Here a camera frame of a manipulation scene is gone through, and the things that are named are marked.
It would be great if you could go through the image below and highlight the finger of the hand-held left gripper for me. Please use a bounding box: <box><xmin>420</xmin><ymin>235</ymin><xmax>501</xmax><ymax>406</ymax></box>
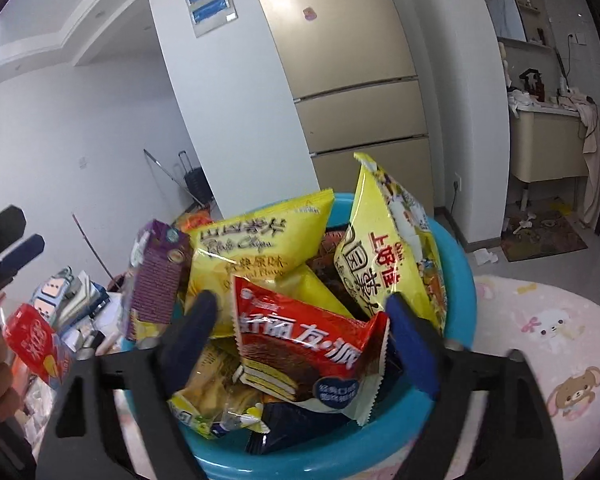
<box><xmin>0</xmin><ymin>233</ymin><xmax>46</xmax><ymax>293</ymax></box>
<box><xmin>0</xmin><ymin>204</ymin><xmax>27</xmax><ymax>273</ymax></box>

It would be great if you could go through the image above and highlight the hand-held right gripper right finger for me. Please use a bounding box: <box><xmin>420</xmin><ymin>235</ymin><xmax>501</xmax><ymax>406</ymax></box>
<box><xmin>384</xmin><ymin>292</ymin><xmax>565</xmax><ymax>480</ymax></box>

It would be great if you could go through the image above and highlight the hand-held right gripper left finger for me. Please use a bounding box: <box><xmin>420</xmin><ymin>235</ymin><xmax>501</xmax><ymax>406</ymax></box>
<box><xmin>36</xmin><ymin>289</ymin><xmax>220</xmax><ymax>480</ymax></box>

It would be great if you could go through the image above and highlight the blue plastic basin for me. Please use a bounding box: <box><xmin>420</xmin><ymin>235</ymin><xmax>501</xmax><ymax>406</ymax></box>
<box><xmin>122</xmin><ymin>192</ymin><xmax>477</xmax><ymax>480</ymax></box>

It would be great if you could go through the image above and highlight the purple snack box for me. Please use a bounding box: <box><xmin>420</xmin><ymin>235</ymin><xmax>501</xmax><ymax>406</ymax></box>
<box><xmin>120</xmin><ymin>219</ymin><xmax>191</xmax><ymax>348</ymax></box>

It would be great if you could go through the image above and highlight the yellow potato chips bag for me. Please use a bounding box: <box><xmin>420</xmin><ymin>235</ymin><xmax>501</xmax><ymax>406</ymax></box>
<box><xmin>334</xmin><ymin>152</ymin><xmax>448</xmax><ymax>336</ymax></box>
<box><xmin>185</xmin><ymin>189</ymin><xmax>353</xmax><ymax>338</ymax></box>

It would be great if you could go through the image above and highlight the red chocolate pie packet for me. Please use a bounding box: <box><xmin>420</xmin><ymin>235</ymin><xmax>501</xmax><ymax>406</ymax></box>
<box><xmin>232</xmin><ymin>274</ymin><xmax>391</xmax><ymax>427</ymax></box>

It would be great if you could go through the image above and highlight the orange red snack bag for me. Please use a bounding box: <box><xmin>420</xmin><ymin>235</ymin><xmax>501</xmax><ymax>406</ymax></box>
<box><xmin>174</xmin><ymin>210</ymin><xmax>216</xmax><ymax>235</ymax></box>

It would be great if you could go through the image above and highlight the dark blue chips bag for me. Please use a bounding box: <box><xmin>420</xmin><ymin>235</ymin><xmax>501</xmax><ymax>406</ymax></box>
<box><xmin>245</xmin><ymin>402</ymin><xmax>353</xmax><ymax>457</ymax></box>

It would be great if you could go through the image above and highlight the person's left hand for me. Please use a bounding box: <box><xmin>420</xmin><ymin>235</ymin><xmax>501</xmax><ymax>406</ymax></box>
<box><xmin>0</xmin><ymin>287</ymin><xmax>27</xmax><ymax>423</ymax></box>

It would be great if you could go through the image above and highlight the red soda bottle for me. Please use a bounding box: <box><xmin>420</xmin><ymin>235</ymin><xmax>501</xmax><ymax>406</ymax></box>
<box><xmin>1</xmin><ymin>304</ymin><xmax>75</xmax><ymax>390</ymax></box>

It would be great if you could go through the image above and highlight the blue white box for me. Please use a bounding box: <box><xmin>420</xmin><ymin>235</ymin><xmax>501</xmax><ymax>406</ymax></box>
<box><xmin>32</xmin><ymin>266</ymin><xmax>81</xmax><ymax>323</ymax></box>

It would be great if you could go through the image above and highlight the clear biscuit packet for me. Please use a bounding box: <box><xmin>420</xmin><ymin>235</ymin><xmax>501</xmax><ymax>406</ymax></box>
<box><xmin>169</xmin><ymin>340</ymin><xmax>272</xmax><ymax>440</ymax></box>

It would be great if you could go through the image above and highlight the dark brown snack bag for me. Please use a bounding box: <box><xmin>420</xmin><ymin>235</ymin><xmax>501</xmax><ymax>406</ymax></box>
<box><xmin>307</xmin><ymin>229</ymin><xmax>371</xmax><ymax>321</ymax></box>

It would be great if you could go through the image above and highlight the black suitcase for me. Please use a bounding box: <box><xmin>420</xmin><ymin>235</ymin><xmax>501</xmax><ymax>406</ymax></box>
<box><xmin>177</xmin><ymin>150</ymin><xmax>212</xmax><ymax>208</ymax></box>

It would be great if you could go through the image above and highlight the grey mop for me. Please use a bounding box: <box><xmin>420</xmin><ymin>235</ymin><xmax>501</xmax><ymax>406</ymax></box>
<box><xmin>143</xmin><ymin>149</ymin><xmax>203</xmax><ymax>206</ymax></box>

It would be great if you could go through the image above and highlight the brown door mat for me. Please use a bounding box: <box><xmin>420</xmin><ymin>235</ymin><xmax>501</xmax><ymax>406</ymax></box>
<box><xmin>500</xmin><ymin>210</ymin><xmax>588</xmax><ymax>263</ymax></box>

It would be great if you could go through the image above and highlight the gold refrigerator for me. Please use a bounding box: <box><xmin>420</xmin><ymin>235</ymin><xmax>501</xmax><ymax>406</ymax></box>
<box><xmin>242</xmin><ymin>0</ymin><xmax>436</xmax><ymax>221</ymax></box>

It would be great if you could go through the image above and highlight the beige vanity cabinet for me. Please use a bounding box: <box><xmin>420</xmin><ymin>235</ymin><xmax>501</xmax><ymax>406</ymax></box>
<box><xmin>509</xmin><ymin>107</ymin><xmax>588</xmax><ymax>183</ymax></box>

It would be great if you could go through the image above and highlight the beige hanging towel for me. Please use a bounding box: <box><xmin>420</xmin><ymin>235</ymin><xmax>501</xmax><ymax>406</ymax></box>
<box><xmin>577</xmin><ymin>100</ymin><xmax>600</xmax><ymax>226</ymax></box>

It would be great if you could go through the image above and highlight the bathroom mirror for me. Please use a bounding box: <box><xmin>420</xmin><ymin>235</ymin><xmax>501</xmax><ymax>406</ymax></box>
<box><xmin>480</xmin><ymin>0</ymin><xmax>528</xmax><ymax>41</ymax></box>

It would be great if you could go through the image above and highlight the grey wall electrical panel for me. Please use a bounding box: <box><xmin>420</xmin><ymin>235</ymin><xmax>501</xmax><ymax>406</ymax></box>
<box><xmin>182</xmin><ymin>0</ymin><xmax>238</xmax><ymax>38</ymax></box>

